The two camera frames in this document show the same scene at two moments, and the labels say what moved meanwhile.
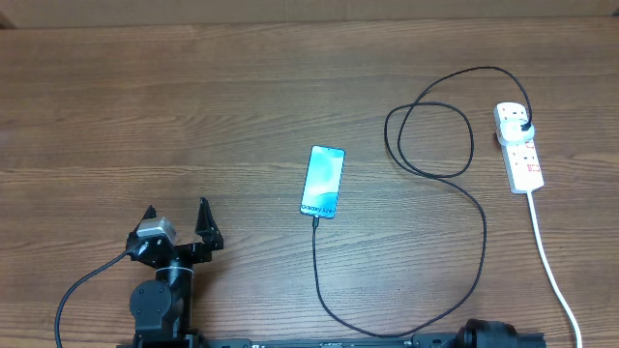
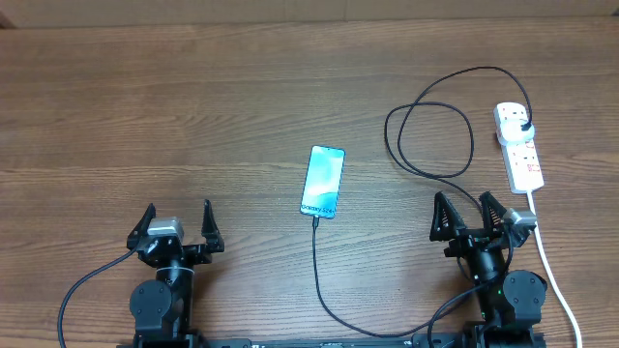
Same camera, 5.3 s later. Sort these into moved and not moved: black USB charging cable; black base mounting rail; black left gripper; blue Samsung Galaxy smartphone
Moved: black USB charging cable
Not moved: blue Samsung Galaxy smartphone; black left gripper; black base mounting rail
